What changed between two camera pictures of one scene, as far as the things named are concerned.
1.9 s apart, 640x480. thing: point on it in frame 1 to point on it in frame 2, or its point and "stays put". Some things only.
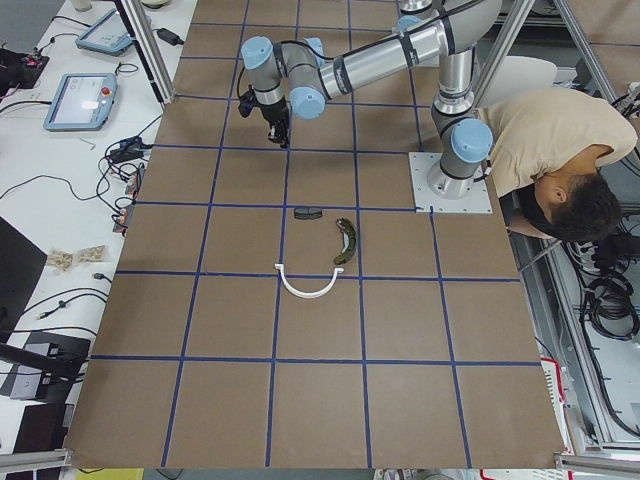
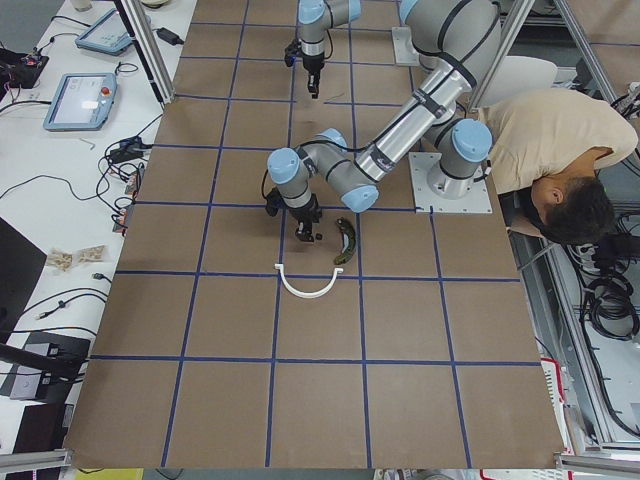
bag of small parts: x=94 y=254 stays put
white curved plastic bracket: x=303 y=294 stays put
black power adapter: x=169 y=37 stays put
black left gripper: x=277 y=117 to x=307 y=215
